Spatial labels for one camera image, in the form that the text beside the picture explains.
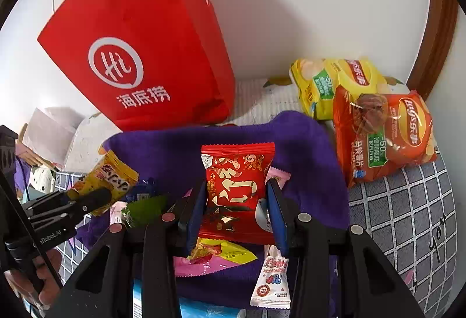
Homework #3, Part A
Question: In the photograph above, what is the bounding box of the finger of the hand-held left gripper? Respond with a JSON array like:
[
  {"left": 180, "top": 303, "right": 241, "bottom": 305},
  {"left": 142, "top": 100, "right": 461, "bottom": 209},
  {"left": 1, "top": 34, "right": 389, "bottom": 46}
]
[
  {"left": 22, "top": 190, "right": 79, "bottom": 215},
  {"left": 31, "top": 189, "right": 113, "bottom": 228}
]

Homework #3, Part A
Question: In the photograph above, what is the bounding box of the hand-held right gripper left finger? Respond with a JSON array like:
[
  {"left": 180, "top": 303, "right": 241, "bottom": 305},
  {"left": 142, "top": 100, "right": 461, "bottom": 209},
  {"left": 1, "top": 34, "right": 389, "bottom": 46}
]
[{"left": 54, "top": 178, "right": 208, "bottom": 318}]

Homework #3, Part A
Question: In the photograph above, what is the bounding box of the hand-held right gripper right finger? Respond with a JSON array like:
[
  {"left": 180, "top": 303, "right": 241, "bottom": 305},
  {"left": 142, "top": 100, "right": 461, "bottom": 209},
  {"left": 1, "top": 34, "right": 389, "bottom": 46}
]
[{"left": 266, "top": 180, "right": 426, "bottom": 318}]

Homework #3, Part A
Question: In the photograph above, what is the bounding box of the red snack packet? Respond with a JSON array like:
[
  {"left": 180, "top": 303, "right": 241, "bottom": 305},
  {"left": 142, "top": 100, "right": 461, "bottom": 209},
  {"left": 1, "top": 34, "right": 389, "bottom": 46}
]
[{"left": 198, "top": 142, "right": 276, "bottom": 245}]

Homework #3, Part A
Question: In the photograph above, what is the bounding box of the person's left hand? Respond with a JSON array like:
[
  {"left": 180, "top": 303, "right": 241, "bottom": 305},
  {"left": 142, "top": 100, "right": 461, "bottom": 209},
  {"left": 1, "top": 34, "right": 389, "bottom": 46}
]
[{"left": 34, "top": 250, "right": 64, "bottom": 306}]

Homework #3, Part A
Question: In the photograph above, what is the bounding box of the pale pink snack packet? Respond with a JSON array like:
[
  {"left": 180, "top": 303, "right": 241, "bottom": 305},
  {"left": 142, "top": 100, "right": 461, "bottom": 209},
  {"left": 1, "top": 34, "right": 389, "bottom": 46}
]
[{"left": 108, "top": 201, "right": 127, "bottom": 227}]

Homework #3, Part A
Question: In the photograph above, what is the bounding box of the small blue candy packet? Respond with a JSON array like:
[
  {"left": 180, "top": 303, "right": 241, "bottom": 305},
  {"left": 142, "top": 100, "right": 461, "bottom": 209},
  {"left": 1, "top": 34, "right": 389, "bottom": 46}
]
[{"left": 124, "top": 178, "right": 158, "bottom": 203}]

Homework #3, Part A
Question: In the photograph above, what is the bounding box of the yellow green snack packet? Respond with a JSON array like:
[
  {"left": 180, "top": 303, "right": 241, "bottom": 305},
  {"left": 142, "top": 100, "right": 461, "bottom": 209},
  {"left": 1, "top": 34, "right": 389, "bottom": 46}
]
[{"left": 187, "top": 237, "right": 258, "bottom": 265}]

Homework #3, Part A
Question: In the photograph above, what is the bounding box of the long white pink snack packet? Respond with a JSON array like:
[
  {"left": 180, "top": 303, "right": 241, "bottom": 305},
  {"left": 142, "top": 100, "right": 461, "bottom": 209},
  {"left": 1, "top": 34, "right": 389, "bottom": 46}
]
[{"left": 249, "top": 244, "right": 292, "bottom": 309}]

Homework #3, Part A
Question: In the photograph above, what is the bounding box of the white paper sheet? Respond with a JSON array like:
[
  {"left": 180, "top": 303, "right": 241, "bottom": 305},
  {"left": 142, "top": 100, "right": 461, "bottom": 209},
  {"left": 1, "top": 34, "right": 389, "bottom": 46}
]
[{"left": 22, "top": 107, "right": 85, "bottom": 164}]

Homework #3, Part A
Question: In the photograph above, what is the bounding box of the purple cloth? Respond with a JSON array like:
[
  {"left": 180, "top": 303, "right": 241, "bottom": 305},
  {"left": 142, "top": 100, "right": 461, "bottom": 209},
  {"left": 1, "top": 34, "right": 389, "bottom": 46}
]
[{"left": 75, "top": 110, "right": 351, "bottom": 308}]

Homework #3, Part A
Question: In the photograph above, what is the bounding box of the blue white box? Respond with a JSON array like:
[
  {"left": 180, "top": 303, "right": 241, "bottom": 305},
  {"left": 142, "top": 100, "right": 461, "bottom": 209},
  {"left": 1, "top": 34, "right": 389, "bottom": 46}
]
[{"left": 132, "top": 278, "right": 243, "bottom": 318}]

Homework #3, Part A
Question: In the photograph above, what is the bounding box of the grey checked bedsheet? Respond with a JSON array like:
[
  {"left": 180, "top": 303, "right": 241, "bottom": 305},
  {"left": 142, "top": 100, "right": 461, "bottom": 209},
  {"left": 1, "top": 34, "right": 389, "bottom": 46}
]
[{"left": 51, "top": 154, "right": 463, "bottom": 318}]

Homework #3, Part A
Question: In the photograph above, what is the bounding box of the orange chip bag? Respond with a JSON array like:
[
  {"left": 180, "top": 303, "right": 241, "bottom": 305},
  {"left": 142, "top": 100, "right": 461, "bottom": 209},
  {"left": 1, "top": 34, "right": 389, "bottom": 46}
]
[{"left": 332, "top": 85, "right": 437, "bottom": 189}]

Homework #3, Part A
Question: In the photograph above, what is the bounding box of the yellow chip bag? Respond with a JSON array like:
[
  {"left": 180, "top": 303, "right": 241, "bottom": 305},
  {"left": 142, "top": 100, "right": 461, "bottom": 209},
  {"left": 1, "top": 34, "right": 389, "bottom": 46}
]
[{"left": 289, "top": 57, "right": 392, "bottom": 121}]

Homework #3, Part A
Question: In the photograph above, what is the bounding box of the red paper bag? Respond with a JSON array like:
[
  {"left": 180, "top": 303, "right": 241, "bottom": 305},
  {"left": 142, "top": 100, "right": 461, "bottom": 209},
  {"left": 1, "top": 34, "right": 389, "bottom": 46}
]
[{"left": 37, "top": 0, "right": 236, "bottom": 132}]

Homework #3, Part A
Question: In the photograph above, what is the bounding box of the brown wooden frame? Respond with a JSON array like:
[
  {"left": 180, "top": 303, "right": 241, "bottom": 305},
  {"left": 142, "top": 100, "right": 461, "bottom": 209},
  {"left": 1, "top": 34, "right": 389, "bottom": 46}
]
[{"left": 407, "top": 0, "right": 458, "bottom": 100}]

